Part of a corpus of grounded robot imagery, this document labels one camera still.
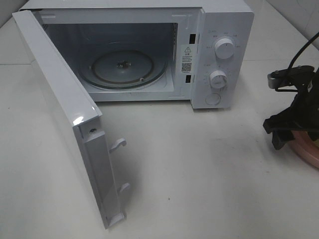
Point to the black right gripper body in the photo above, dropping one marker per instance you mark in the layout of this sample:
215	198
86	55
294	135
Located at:
303	113

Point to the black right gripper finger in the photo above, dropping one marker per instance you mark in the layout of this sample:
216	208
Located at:
281	137

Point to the pink round plate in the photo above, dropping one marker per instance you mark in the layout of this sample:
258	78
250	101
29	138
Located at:
305	148

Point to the white microwave door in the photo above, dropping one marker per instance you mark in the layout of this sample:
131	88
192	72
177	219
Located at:
75	115

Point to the round white door button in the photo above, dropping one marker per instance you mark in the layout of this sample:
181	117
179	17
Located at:
213	99

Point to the white lower microwave knob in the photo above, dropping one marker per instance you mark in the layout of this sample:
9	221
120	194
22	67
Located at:
218	79

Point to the white microwave knob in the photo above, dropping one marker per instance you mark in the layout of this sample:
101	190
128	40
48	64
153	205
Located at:
224	48
218	79

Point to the white upper microwave knob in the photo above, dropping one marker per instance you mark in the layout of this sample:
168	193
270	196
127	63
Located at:
224	48

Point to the white microwave oven body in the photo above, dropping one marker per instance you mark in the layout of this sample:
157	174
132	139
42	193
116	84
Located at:
82	29

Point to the white warning label sticker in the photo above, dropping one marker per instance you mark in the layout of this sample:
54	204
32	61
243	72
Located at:
186	58

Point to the glass microwave turntable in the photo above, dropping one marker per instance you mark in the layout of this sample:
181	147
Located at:
123	69

